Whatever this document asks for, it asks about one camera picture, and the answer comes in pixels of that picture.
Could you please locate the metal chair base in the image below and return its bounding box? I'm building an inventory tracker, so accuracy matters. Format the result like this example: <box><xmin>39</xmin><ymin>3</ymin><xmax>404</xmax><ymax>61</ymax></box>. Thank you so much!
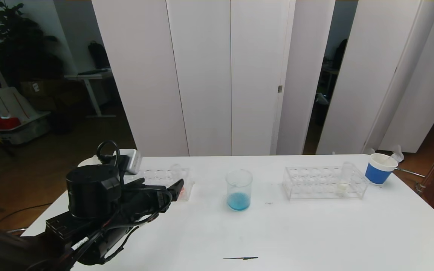
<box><xmin>0</xmin><ymin>203</ymin><xmax>28</xmax><ymax>236</ymax></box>

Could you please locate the white desk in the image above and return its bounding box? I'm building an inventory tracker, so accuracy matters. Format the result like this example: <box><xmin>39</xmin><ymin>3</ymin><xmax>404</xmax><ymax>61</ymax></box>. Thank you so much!
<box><xmin>64</xmin><ymin>69</ymin><xmax>116</xmax><ymax>118</ymax></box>

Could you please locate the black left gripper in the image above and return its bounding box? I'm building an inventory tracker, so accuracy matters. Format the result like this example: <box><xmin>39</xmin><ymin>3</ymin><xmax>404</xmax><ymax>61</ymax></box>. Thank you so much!
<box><xmin>124</xmin><ymin>178</ymin><xmax>184</xmax><ymax>221</ymax></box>

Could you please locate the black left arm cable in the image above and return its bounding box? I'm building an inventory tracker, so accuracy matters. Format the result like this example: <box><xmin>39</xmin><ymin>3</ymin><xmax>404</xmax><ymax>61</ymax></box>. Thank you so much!
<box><xmin>25</xmin><ymin>141</ymin><xmax>173</xmax><ymax>271</ymax></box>

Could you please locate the clear acrylic tube rack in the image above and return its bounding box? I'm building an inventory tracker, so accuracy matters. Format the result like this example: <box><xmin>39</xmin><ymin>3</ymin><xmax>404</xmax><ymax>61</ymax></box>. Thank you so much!
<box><xmin>282</xmin><ymin>166</ymin><xmax>369</xmax><ymax>200</ymax></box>
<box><xmin>142</xmin><ymin>166</ymin><xmax>195</xmax><ymax>202</ymax></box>

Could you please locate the black backpack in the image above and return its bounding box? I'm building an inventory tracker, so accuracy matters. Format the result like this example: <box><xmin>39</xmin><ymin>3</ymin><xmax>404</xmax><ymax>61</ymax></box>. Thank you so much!
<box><xmin>88</xmin><ymin>40</ymin><xmax>110</xmax><ymax>69</ymax></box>

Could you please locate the clear plastic beaker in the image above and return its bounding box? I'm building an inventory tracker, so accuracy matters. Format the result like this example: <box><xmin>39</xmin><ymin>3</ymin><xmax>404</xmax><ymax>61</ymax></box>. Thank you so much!
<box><xmin>226</xmin><ymin>169</ymin><xmax>254</xmax><ymax>212</ymax></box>

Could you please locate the dark office chair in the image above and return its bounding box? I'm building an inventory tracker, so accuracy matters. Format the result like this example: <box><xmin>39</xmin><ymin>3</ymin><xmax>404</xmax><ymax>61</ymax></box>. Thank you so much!
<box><xmin>332</xmin><ymin>38</ymin><xmax>349</xmax><ymax>70</ymax></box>

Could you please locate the test tube with yellowish liquid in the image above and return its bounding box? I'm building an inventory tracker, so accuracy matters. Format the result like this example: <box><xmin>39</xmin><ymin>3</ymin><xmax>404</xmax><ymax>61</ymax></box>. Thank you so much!
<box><xmin>337</xmin><ymin>161</ymin><xmax>354</xmax><ymax>196</ymax></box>

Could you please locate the clear conical test tube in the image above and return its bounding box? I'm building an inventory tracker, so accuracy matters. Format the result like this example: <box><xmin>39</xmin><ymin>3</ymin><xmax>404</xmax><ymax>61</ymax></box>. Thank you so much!
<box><xmin>382</xmin><ymin>145</ymin><xmax>404</xmax><ymax>164</ymax></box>

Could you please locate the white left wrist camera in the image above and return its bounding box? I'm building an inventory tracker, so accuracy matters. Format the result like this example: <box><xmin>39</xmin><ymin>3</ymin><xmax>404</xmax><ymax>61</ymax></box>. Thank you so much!
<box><xmin>119</xmin><ymin>149</ymin><xmax>143</xmax><ymax>175</ymax></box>

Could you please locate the brown cardboard box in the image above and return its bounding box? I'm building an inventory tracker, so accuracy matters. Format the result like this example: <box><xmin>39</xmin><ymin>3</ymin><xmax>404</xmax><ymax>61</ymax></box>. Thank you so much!
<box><xmin>20</xmin><ymin>78</ymin><xmax>57</xmax><ymax>110</ymax></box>

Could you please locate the green potted plant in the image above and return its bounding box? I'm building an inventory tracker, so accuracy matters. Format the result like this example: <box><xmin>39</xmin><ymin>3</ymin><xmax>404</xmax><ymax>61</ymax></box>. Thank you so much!
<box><xmin>0</xmin><ymin>0</ymin><xmax>64</xmax><ymax>81</ymax></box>

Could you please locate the black floor cable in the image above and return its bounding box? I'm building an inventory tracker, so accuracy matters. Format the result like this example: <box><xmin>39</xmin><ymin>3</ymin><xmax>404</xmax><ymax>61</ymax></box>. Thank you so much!
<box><xmin>0</xmin><ymin>202</ymin><xmax>53</xmax><ymax>226</ymax></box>

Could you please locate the test tube with red liquid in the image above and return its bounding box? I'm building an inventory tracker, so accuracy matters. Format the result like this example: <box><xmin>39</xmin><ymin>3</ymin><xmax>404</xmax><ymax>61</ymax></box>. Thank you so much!
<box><xmin>170</xmin><ymin>163</ymin><xmax>187</xmax><ymax>200</ymax></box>

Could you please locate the white folding screen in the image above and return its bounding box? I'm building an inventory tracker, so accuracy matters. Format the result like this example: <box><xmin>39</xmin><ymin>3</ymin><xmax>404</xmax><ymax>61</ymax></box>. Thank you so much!
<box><xmin>316</xmin><ymin>0</ymin><xmax>434</xmax><ymax>162</ymax></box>
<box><xmin>91</xmin><ymin>0</ymin><xmax>337</xmax><ymax>157</ymax></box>

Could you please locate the white machine base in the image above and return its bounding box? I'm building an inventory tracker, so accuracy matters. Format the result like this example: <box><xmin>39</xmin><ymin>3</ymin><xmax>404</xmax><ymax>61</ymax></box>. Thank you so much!
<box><xmin>0</xmin><ymin>86</ymin><xmax>52</xmax><ymax>145</ymax></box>

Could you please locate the blue white paper cup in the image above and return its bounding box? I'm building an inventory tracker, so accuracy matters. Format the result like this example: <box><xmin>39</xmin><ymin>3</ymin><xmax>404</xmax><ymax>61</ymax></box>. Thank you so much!
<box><xmin>365</xmin><ymin>152</ymin><xmax>399</xmax><ymax>185</ymax></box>
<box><xmin>78</xmin><ymin>157</ymin><xmax>102</xmax><ymax>169</ymax></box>

